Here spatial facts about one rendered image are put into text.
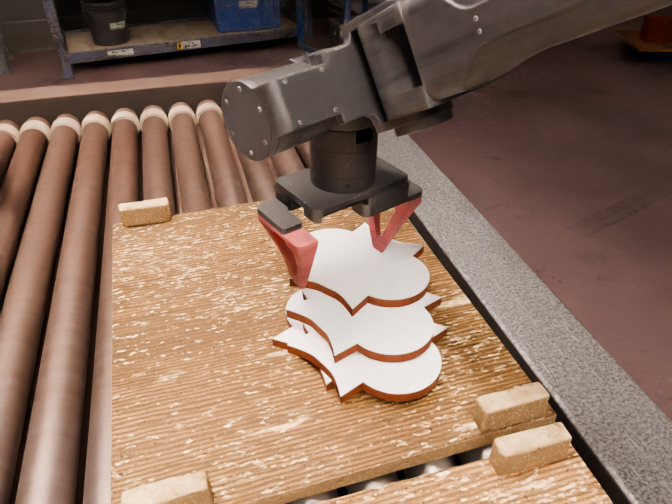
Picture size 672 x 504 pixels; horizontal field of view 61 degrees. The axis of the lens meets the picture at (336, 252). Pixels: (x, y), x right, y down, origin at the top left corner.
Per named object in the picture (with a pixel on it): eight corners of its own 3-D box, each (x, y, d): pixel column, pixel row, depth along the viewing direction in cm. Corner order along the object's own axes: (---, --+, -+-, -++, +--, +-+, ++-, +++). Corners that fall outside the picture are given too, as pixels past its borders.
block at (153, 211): (171, 214, 72) (167, 195, 70) (172, 222, 70) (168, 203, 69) (122, 222, 70) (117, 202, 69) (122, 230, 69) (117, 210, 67)
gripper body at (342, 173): (408, 193, 52) (417, 116, 47) (316, 231, 47) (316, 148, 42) (363, 165, 56) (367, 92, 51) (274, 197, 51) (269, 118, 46)
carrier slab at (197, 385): (379, 192, 79) (379, 181, 78) (554, 427, 48) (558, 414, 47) (115, 234, 71) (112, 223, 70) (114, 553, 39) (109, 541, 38)
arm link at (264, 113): (466, 112, 40) (428, -13, 38) (350, 165, 33) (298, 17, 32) (357, 144, 49) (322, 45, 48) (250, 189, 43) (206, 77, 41)
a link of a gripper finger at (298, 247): (363, 284, 54) (367, 199, 48) (300, 315, 50) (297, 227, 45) (320, 250, 58) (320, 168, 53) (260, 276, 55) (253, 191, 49)
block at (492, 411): (533, 400, 48) (540, 378, 46) (546, 417, 46) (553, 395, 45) (469, 417, 46) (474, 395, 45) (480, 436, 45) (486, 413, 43)
